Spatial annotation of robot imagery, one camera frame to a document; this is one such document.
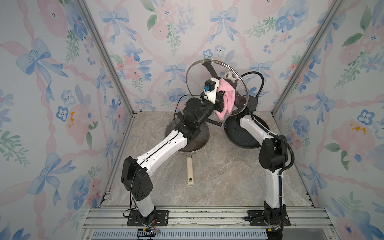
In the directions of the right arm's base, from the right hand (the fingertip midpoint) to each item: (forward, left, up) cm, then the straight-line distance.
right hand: (214, 81), depth 65 cm
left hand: (-5, -5, +1) cm, 7 cm away
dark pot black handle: (+6, -20, -47) cm, 52 cm away
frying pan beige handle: (-24, +11, -38) cm, 47 cm away
